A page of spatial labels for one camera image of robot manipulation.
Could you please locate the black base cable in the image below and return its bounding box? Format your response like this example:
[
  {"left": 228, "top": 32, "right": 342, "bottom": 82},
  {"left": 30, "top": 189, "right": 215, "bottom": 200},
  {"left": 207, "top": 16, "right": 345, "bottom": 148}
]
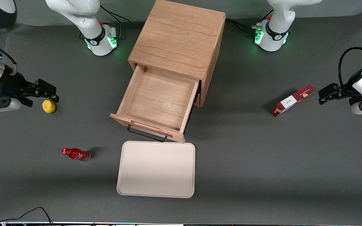
[
  {"left": 226, "top": 18, "right": 263, "bottom": 35},
  {"left": 99, "top": 4, "right": 132, "bottom": 39}
]

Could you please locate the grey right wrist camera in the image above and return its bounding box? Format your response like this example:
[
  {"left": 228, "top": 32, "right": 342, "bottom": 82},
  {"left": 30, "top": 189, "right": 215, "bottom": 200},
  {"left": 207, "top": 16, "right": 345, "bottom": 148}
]
[{"left": 0, "top": 97, "right": 22, "bottom": 116}]

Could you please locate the wooden drawer with shallow tray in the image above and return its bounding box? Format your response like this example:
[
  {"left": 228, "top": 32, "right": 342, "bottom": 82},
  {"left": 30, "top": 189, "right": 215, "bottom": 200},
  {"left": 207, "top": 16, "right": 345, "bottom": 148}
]
[{"left": 110, "top": 64, "right": 201, "bottom": 143}]

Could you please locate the red white snack box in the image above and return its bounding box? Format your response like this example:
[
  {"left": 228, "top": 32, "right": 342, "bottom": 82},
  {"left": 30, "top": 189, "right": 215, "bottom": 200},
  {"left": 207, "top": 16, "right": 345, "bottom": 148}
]
[{"left": 271, "top": 84, "right": 315, "bottom": 117}]

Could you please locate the red drink bottle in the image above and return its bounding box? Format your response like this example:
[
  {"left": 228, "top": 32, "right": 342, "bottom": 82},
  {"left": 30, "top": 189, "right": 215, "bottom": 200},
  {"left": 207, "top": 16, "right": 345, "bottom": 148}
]
[{"left": 61, "top": 148, "right": 91, "bottom": 162}]

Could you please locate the black metal drawer handle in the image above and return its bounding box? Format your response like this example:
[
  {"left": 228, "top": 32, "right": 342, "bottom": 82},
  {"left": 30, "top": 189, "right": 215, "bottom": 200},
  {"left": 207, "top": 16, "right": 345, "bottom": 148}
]
[{"left": 127, "top": 124, "right": 168, "bottom": 143}]

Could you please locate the thin black cable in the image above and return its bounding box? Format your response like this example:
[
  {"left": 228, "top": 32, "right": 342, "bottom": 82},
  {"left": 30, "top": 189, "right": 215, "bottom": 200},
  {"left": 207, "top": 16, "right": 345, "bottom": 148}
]
[{"left": 0, "top": 207, "right": 53, "bottom": 226}]

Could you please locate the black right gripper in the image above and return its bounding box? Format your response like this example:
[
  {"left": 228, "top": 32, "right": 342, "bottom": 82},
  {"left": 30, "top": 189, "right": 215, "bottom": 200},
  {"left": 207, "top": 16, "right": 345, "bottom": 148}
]
[{"left": 0, "top": 73, "right": 59, "bottom": 107}]

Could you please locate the black looped cable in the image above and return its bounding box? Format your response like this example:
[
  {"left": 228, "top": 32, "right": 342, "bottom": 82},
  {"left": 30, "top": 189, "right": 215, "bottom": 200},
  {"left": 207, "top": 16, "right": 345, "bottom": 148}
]
[{"left": 338, "top": 47, "right": 362, "bottom": 89}]

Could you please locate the beige plastic tray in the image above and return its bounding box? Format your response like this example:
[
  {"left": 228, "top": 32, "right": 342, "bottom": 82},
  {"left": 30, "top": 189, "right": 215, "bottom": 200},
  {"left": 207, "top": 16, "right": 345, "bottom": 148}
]
[{"left": 116, "top": 141, "right": 196, "bottom": 199}]

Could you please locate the wooden drawer cabinet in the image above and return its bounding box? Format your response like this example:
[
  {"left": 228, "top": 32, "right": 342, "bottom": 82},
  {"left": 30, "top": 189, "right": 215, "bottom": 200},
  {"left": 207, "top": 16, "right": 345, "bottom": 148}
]
[{"left": 128, "top": 0, "right": 226, "bottom": 107}]

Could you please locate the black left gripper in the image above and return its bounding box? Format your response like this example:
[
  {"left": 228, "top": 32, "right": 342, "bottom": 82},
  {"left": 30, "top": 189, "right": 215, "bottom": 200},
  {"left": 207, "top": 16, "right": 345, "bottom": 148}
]
[{"left": 318, "top": 70, "right": 362, "bottom": 106}]

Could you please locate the yellow lemon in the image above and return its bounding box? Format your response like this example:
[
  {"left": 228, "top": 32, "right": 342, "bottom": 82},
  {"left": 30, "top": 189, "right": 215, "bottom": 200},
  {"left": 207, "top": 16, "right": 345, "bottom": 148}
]
[{"left": 42, "top": 100, "right": 56, "bottom": 114}]

